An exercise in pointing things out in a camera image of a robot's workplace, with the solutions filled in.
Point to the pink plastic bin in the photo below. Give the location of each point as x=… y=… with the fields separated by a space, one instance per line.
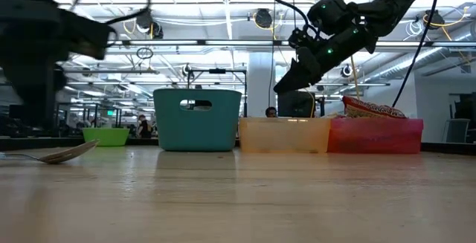
x=375 y=137

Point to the black metal frame stand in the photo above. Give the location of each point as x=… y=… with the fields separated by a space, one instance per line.
x=217 y=71

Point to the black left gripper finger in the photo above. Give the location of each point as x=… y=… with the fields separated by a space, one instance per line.
x=37 y=94

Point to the teal plastic bin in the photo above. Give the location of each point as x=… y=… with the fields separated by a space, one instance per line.
x=197 y=128

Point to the black monitor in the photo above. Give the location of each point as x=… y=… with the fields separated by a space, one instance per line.
x=295 y=105

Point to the orange plastic bin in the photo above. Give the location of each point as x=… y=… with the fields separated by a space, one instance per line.
x=284 y=135

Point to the person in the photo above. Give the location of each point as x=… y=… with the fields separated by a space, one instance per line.
x=271 y=112
x=465 y=109
x=144 y=128

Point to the red yellow ramen noodle packet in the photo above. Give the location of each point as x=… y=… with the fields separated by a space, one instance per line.
x=372 y=109

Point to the black metal rig frame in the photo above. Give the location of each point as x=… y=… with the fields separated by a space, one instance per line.
x=446 y=148

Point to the white building column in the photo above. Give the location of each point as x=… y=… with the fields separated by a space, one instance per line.
x=260 y=87

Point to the green plastic bowl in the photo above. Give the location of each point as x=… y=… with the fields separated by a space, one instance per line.
x=106 y=136

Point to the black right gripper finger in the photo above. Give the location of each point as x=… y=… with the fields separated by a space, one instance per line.
x=297 y=79

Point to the grey office chair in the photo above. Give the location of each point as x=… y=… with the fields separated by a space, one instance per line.
x=455 y=129

